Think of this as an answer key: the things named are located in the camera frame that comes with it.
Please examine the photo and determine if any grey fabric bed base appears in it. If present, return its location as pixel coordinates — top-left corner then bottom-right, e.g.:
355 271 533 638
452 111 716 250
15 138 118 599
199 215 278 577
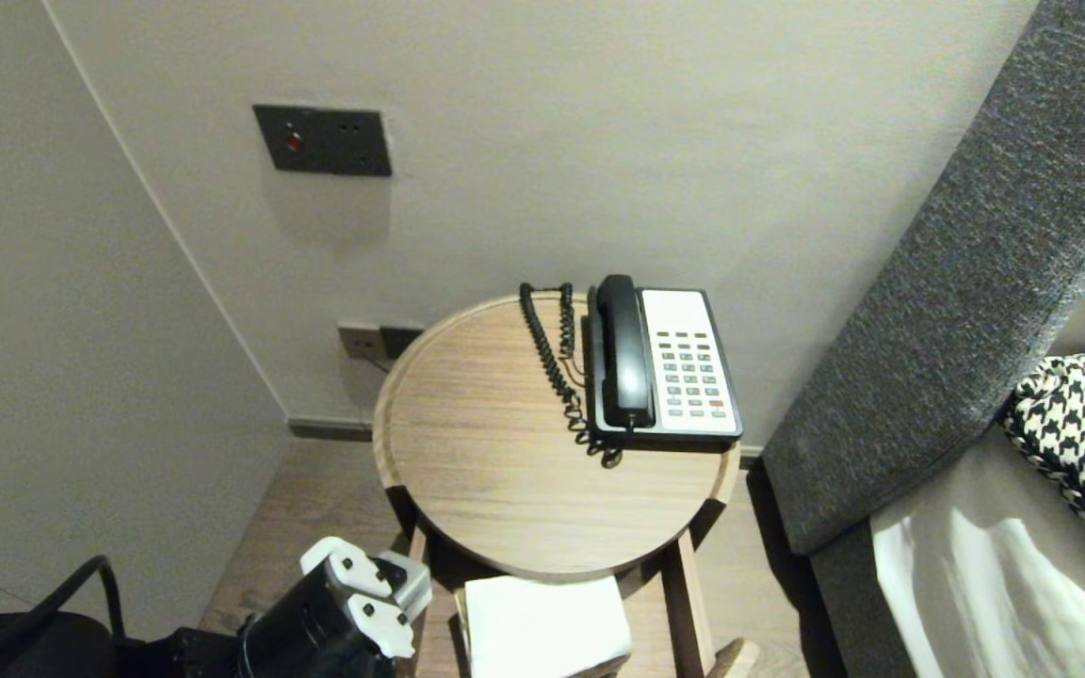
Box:
808 523 915 678

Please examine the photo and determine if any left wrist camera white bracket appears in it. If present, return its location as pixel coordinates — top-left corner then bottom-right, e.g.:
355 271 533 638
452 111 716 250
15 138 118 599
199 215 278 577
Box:
300 537 432 660

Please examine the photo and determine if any grey wall socket plate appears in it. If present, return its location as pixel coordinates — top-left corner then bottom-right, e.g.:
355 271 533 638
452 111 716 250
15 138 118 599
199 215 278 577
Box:
338 323 383 362

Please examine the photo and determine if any white and black telephone base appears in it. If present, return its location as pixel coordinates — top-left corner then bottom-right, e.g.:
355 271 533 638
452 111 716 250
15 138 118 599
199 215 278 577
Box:
584 287 744 442

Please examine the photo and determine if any black wall socket plate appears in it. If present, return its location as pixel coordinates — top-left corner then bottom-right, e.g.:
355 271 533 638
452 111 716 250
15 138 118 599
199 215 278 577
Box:
381 326 426 361

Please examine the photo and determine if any black telephone handset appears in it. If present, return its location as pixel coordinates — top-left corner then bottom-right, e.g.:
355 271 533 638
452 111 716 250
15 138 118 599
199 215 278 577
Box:
594 274 655 429

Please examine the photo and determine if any grey fabric headboard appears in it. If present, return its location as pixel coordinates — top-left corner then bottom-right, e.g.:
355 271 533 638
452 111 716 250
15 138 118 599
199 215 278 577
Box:
761 0 1085 557

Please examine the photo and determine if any dark wall switch panel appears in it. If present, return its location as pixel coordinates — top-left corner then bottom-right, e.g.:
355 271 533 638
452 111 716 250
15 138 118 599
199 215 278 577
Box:
252 105 393 178

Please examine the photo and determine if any black coiled telephone cord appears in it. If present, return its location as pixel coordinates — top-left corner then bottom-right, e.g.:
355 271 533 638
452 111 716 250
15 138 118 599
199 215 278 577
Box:
518 282 623 468

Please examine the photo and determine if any round wooden side table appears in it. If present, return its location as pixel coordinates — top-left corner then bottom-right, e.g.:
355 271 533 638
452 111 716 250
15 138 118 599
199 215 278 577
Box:
372 294 742 582

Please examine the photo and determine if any gold tissue box white tissue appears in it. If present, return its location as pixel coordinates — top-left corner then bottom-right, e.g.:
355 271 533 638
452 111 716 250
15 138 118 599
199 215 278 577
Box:
456 574 633 678

